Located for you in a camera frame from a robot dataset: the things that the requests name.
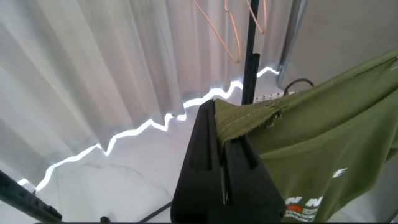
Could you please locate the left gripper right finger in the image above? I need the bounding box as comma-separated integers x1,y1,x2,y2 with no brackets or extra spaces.
221,133,287,223

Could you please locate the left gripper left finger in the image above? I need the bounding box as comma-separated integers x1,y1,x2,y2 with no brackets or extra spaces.
170,99,226,223

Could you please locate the green printed shirt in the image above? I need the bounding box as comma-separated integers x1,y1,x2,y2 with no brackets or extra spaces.
213,49,398,223

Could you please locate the white laundry basket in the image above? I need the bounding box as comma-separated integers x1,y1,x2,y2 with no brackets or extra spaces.
253,77,315,104

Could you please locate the black clothes rack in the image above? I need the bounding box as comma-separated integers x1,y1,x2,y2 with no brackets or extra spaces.
0,0,261,223

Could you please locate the white curtain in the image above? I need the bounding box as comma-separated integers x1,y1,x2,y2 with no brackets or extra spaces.
0,0,295,187

